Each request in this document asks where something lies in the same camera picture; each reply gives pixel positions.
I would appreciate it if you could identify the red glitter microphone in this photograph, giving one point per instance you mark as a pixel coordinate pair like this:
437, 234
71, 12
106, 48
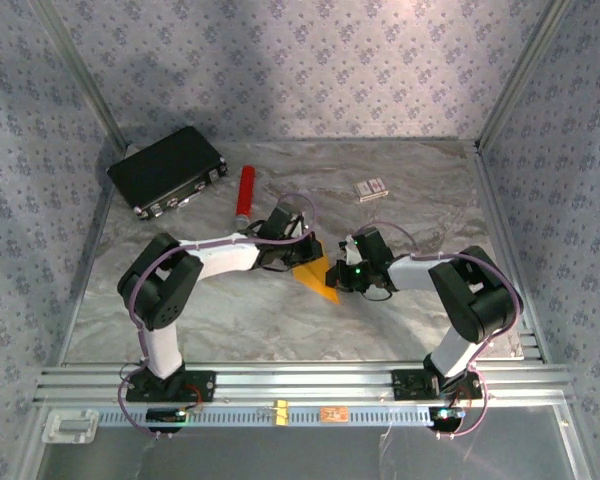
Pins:
246, 190

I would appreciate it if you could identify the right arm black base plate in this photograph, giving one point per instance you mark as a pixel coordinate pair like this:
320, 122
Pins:
405, 385

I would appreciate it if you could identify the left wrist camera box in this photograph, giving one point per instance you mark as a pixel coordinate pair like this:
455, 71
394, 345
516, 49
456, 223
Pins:
298, 226

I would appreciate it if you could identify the aluminium side rail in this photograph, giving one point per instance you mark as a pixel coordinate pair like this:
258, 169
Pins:
99, 230
494, 200

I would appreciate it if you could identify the yellow tape piece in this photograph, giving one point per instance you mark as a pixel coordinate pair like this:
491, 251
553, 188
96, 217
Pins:
282, 412

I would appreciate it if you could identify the silver metal bracket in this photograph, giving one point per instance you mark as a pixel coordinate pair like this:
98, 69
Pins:
70, 426

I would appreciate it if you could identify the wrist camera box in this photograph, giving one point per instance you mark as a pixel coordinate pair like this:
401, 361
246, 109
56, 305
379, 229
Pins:
351, 254
298, 226

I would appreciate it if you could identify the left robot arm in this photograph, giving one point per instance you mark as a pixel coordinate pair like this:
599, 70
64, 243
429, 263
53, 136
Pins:
160, 287

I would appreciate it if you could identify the aluminium frame post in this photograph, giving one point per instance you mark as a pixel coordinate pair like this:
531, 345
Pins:
82, 75
524, 75

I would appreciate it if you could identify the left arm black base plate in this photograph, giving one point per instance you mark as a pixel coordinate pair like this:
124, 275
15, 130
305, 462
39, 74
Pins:
205, 385

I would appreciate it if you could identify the grey acrylic panel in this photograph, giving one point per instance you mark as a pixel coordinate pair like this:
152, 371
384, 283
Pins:
280, 455

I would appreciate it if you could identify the orange label sticker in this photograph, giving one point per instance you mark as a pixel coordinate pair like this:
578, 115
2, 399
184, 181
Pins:
335, 414

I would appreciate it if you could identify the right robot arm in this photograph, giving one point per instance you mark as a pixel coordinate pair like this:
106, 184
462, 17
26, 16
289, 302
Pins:
470, 295

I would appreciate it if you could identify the yellow cloth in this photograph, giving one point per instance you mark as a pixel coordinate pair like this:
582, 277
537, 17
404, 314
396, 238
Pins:
317, 280

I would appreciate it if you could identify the aluminium mounting rail beam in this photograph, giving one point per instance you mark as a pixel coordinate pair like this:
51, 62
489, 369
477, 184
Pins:
305, 382

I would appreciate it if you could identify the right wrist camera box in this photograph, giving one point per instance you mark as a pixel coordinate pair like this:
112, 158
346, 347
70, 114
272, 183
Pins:
351, 254

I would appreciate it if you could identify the black hard case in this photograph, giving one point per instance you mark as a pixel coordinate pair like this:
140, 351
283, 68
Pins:
160, 167

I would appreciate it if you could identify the playing card box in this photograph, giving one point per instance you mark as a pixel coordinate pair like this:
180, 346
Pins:
370, 189

